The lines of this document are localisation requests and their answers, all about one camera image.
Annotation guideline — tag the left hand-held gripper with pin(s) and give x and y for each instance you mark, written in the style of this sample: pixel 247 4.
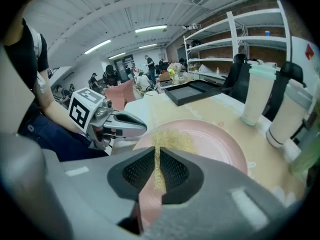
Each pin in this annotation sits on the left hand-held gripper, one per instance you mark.
pixel 80 109

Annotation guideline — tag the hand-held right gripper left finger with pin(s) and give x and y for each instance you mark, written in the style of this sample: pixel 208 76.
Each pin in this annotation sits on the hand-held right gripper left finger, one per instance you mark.
pixel 100 179

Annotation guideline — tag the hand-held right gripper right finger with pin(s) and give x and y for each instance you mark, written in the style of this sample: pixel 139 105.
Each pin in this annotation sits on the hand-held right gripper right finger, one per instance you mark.
pixel 212 196

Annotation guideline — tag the yellow sponge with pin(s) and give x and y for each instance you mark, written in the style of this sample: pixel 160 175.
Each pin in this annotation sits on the yellow sponge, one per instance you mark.
pixel 172 140

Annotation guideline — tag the pink big plate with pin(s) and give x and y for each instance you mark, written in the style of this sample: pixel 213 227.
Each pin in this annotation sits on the pink big plate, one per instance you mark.
pixel 212 146

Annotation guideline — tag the pink cloth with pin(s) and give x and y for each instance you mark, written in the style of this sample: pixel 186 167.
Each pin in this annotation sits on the pink cloth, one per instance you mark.
pixel 117 94

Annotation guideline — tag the person's navy shorts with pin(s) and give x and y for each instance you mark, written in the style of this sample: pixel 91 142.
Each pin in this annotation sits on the person's navy shorts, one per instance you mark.
pixel 62 141

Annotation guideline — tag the yellow cup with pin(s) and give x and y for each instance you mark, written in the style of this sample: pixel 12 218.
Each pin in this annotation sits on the yellow cup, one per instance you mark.
pixel 171 71

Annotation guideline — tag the black tray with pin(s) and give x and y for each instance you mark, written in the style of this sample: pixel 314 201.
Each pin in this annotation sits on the black tray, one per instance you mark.
pixel 190 92

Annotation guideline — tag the ceiling light strip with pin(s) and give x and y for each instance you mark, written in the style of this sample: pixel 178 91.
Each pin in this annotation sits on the ceiling light strip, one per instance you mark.
pixel 151 29
pixel 97 46

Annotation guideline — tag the pale green vase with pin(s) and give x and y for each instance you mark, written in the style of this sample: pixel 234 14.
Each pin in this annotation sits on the pale green vase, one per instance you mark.
pixel 305 156

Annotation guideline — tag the cup with grey lid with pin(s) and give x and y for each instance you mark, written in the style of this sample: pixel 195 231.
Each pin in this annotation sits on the cup with grey lid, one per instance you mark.
pixel 287 119

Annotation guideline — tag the cup with mint lid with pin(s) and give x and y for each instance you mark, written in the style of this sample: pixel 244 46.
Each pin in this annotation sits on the cup with mint lid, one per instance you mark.
pixel 257 96

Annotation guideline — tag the black mesh office chair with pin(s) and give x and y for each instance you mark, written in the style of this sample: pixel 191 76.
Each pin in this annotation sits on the black mesh office chair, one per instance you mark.
pixel 241 84

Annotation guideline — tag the person's black shirt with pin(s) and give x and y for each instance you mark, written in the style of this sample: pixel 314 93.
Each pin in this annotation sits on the person's black shirt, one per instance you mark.
pixel 22 59

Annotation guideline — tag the white shelving rack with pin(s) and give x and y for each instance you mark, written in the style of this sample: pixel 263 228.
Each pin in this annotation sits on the white shelving rack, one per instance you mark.
pixel 235 39

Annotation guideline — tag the white refrigerator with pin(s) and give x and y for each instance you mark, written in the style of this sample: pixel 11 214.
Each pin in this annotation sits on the white refrigerator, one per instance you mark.
pixel 300 54

